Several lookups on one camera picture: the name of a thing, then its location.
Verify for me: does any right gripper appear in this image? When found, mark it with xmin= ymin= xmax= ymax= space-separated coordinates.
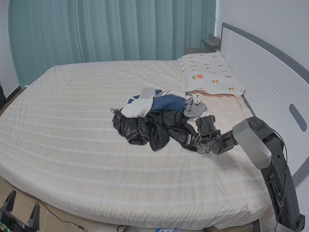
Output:
xmin=182 ymin=132 xmax=197 ymax=152

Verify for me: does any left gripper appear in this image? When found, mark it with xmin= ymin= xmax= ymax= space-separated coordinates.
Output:
xmin=0 ymin=190 xmax=40 ymax=232

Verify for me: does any black T-shirt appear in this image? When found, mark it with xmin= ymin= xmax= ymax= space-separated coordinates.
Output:
xmin=144 ymin=110 xmax=197 ymax=152

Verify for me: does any pile of clothes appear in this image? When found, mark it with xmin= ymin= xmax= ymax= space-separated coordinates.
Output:
xmin=111 ymin=87 xmax=208 ymax=145

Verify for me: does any bed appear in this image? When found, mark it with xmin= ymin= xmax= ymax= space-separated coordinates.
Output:
xmin=0 ymin=22 xmax=309 ymax=232

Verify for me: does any white printed pillow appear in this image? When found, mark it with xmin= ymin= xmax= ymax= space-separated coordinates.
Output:
xmin=178 ymin=50 xmax=246 ymax=96

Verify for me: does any grey bedside table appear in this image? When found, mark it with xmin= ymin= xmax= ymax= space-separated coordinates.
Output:
xmin=185 ymin=34 xmax=220 ymax=55

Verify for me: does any black chest of drawers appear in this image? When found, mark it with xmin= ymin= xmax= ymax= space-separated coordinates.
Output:
xmin=0 ymin=81 xmax=6 ymax=111

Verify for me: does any blue-green curtain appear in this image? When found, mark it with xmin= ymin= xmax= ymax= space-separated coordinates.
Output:
xmin=8 ymin=0 xmax=84 ymax=87
xmin=75 ymin=0 xmax=218 ymax=63

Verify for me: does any black cable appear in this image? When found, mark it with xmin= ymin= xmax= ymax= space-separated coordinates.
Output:
xmin=36 ymin=198 xmax=81 ymax=227

